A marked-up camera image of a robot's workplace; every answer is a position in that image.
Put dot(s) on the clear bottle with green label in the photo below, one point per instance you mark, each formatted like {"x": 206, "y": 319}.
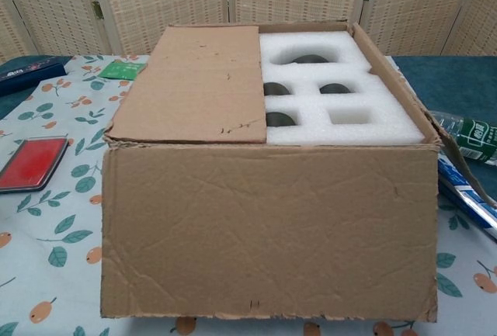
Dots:
{"x": 479, "y": 138}

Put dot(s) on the white foam packing insert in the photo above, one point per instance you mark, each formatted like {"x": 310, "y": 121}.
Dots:
{"x": 310, "y": 103}

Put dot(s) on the small green packet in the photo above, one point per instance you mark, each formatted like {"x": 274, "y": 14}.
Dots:
{"x": 120, "y": 70}

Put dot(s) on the dark blue case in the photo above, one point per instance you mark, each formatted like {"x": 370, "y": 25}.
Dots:
{"x": 27, "y": 74}

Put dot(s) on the fruit and leaf print tablecloth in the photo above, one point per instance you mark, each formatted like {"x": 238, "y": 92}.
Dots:
{"x": 58, "y": 254}

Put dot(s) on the blue and white tube package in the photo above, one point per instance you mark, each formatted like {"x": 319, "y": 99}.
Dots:
{"x": 454, "y": 192}

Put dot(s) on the brown cardboard shipping box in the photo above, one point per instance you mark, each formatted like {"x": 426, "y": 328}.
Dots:
{"x": 252, "y": 235}

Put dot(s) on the red ink pad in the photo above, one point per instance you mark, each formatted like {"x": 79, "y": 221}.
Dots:
{"x": 31, "y": 165}

